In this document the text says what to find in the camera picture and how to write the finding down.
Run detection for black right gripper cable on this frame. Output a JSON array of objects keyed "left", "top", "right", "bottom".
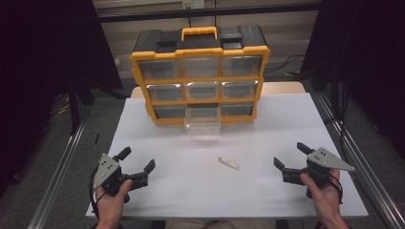
[{"left": 330, "top": 173, "right": 345, "bottom": 205}]

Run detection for black horizontal bar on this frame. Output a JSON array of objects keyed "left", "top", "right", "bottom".
[{"left": 95, "top": 2, "right": 321, "bottom": 24}]

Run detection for person's right hand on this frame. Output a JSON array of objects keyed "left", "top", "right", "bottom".
[{"left": 299, "top": 169, "right": 348, "bottom": 224}]

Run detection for black metal stand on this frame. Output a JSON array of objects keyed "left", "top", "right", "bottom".
[{"left": 67, "top": 74, "right": 96, "bottom": 135}]

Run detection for person's left hand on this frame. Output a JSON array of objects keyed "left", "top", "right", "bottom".
[{"left": 95, "top": 178, "right": 134, "bottom": 224}]

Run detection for black curtain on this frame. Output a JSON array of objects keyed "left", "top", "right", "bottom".
[
  {"left": 0, "top": 0, "right": 124, "bottom": 198},
  {"left": 300, "top": 0, "right": 405, "bottom": 158}
]

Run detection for clear plastic drawer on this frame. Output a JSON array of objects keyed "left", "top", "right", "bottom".
[{"left": 183, "top": 106, "right": 222, "bottom": 138}]

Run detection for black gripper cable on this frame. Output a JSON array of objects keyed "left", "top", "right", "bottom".
[
  {"left": 330, "top": 173, "right": 345, "bottom": 205},
  {"left": 89, "top": 165, "right": 107, "bottom": 218}
]

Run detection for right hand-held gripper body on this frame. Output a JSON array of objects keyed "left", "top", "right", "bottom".
[{"left": 281, "top": 146, "right": 356, "bottom": 199}]

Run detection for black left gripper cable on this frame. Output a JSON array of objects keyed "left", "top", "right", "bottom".
[{"left": 89, "top": 165, "right": 107, "bottom": 218}]

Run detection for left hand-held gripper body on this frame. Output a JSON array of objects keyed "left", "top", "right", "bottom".
[{"left": 93, "top": 153, "right": 150, "bottom": 204}]

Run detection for white wall socket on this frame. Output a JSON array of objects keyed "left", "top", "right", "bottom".
[{"left": 181, "top": 0, "right": 205, "bottom": 10}]

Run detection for yellow black organizer cabinet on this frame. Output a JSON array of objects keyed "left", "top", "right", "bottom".
[{"left": 130, "top": 24, "right": 271, "bottom": 126}]

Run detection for set of closed cabinet drawers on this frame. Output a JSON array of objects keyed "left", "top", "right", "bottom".
[{"left": 139, "top": 55, "right": 264, "bottom": 119}]

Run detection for small white plastic piece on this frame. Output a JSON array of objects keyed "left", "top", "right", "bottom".
[{"left": 217, "top": 156, "right": 241, "bottom": 171}]

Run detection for black floor cables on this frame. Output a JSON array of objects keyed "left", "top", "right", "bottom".
[{"left": 263, "top": 53, "right": 308, "bottom": 78}]

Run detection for aluminium floor rail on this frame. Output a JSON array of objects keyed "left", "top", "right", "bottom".
[
  {"left": 27, "top": 122, "right": 88, "bottom": 229},
  {"left": 313, "top": 91, "right": 405, "bottom": 229}
]

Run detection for yellow floor cable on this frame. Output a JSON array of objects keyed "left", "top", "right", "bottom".
[{"left": 56, "top": 96, "right": 72, "bottom": 116}]

